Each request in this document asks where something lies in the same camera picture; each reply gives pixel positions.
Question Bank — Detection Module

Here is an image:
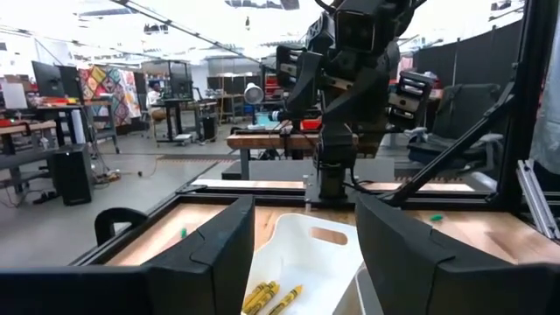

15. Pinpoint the black computer tower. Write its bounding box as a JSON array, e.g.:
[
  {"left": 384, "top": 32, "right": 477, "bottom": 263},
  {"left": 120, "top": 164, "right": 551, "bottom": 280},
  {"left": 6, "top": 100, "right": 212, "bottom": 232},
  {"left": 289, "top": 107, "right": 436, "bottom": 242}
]
[{"left": 51, "top": 143, "right": 95, "bottom": 207}]

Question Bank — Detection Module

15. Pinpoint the person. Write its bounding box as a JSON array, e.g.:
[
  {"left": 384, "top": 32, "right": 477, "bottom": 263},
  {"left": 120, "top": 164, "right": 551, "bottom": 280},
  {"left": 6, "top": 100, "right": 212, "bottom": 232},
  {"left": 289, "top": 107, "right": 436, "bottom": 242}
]
[
  {"left": 528, "top": 24, "right": 560, "bottom": 177},
  {"left": 146, "top": 80, "right": 168, "bottom": 124}
]

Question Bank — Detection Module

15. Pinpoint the grey plastic bin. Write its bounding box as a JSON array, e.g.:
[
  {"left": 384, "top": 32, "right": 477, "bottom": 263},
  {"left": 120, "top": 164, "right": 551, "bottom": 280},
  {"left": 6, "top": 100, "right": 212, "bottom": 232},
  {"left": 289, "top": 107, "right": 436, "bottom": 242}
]
[{"left": 332, "top": 261, "right": 386, "bottom": 315}]

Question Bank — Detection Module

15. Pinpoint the black computer monitor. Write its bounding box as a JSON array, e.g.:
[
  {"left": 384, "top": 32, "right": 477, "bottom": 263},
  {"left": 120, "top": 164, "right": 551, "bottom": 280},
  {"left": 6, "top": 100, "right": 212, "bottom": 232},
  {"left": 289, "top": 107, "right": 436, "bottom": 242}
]
[{"left": 31, "top": 59, "right": 83, "bottom": 100}]

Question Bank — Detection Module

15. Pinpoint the colourful patchwork quilt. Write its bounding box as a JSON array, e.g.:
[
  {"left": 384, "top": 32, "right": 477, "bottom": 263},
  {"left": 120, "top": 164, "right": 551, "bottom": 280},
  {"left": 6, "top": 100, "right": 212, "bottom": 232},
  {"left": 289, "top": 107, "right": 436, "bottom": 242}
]
[{"left": 78, "top": 65, "right": 143, "bottom": 128}]

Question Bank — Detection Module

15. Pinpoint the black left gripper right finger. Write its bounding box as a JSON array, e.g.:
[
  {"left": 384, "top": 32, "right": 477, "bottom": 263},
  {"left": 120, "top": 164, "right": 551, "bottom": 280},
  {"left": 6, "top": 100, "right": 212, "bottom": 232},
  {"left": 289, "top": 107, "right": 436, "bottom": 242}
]
[{"left": 354, "top": 193, "right": 560, "bottom": 315}]

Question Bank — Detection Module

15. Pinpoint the silver aluminium bracket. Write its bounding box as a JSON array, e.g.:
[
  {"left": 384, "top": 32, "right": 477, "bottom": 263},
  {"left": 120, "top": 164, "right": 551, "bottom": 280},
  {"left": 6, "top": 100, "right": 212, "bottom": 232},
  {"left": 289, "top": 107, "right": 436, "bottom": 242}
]
[{"left": 515, "top": 159, "right": 560, "bottom": 241}]

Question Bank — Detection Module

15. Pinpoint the black office chair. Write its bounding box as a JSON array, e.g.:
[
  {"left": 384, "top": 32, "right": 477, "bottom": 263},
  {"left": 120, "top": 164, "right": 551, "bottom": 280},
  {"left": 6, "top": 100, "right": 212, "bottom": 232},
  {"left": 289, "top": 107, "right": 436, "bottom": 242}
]
[{"left": 406, "top": 82, "right": 505, "bottom": 172}]

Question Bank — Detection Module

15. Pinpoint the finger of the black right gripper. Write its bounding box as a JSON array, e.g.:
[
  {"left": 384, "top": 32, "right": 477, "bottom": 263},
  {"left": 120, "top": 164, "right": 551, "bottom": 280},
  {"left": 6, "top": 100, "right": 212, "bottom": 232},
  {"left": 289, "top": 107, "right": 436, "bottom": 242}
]
[
  {"left": 276, "top": 45, "right": 326, "bottom": 122},
  {"left": 387, "top": 71, "right": 435, "bottom": 132}
]

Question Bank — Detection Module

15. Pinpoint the black table clamp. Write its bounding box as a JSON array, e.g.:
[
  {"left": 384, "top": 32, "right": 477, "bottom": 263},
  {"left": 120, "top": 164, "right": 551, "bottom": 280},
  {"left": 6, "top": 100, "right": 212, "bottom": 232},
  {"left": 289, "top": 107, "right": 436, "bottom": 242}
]
[{"left": 94, "top": 206, "right": 150, "bottom": 247}]

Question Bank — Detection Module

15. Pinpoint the white desk lamp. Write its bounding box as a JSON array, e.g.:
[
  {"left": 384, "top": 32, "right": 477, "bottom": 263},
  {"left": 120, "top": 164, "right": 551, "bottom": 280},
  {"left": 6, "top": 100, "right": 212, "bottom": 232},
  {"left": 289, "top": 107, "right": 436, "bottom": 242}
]
[{"left": 243, "top": 82, "right": 266, "bottom": 107}]

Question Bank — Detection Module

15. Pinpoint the white paper roll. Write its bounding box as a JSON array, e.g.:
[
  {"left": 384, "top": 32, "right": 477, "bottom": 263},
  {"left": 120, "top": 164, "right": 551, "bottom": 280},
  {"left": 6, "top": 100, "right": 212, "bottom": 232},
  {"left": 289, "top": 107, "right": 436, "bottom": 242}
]
[{"left": 71, "top": 108, "right": 88, "bottom": 145}]

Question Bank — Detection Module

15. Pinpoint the wooden workbench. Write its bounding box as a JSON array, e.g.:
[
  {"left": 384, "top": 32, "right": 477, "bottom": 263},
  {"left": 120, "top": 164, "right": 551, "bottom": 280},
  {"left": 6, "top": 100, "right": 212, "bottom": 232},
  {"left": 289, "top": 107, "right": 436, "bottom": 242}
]
[{"left": 226, "top": 129, "right": 382, "bottom": 181}]

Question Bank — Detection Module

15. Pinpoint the floor cable bundle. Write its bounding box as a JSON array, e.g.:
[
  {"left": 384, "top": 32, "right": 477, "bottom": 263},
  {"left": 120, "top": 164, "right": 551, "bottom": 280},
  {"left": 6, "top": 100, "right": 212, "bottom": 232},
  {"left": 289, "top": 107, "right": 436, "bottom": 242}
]
[{"left": 92, "top": 169, "right": 145, "bottom": 186}]

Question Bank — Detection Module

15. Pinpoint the grey workbench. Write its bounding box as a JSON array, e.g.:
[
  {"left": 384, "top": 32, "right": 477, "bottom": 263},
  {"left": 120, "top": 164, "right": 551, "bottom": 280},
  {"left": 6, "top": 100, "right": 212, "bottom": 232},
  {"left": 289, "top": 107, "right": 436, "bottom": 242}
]
[{"left": 0, "top": 120, "right": 58, "bottom": 194}]

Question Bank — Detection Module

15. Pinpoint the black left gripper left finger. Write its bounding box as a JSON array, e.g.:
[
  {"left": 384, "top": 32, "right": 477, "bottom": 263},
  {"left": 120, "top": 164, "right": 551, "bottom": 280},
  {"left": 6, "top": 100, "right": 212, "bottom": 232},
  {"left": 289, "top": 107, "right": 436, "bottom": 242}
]
[{"left": 0, "top": 194, "right": 256, "bottom": 315}]

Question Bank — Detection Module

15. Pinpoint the white plastic bin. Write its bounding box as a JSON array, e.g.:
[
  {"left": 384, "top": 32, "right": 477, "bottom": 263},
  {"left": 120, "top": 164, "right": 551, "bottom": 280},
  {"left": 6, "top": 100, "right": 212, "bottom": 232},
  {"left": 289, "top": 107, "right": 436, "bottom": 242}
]
[{"left": 241, "top": 213, "right": 365, "bottom": 315}]

